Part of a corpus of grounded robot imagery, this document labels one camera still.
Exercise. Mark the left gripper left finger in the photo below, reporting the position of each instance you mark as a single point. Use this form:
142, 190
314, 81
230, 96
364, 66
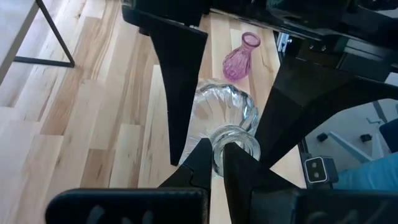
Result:
202, 161

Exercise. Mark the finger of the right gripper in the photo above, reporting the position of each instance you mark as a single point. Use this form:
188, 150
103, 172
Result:
180, 81
295, 102

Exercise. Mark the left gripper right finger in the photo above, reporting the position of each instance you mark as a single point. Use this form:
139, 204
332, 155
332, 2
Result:
239, 180

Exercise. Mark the squat clear glass vase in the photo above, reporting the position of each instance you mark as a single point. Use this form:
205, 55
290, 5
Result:
224, 105

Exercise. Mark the small pink glass vase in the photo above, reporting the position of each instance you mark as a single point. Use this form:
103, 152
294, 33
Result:
236, 65

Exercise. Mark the grey swivel chair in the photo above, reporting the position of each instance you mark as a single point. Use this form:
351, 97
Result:
345, 144

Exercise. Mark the person's leg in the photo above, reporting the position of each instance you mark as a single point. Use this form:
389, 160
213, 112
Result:
367, 174

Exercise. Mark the silver aluminium bracket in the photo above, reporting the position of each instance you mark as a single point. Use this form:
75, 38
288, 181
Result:
283, 42

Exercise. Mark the small black camera box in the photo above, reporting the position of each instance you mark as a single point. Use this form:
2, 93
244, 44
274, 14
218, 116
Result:
316, 169

